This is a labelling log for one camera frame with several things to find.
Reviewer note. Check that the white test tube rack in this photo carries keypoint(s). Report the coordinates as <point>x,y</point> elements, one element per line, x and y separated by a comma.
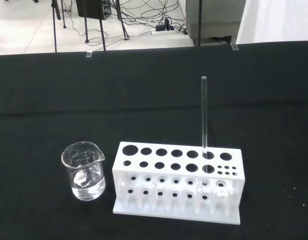
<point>173,160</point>

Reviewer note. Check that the black bench cloth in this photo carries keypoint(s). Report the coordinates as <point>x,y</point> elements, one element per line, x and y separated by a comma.
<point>68,112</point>

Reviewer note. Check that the white power strip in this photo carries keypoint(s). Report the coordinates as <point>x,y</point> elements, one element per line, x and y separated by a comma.
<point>163,32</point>

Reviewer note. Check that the clear cloth clip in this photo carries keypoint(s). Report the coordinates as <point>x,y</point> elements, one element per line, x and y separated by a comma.
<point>88,54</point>
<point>234,47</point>

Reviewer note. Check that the clear glass beaker with water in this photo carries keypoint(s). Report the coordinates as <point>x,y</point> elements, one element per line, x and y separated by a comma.
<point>84,185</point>

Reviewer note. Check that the black plug adapter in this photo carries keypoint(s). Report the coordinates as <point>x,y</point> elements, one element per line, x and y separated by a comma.
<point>166,23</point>

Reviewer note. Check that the black tripod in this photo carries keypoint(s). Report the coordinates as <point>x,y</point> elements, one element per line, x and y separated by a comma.
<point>102,32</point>
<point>54,30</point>

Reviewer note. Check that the black upright pole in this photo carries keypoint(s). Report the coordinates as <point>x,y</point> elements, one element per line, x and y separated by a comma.
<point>199,22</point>

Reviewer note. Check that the grey metal cabinet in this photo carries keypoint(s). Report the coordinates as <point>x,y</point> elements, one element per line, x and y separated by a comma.
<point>213,17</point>

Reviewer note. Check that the black computer tower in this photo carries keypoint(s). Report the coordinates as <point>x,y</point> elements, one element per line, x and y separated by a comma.
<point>92,8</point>

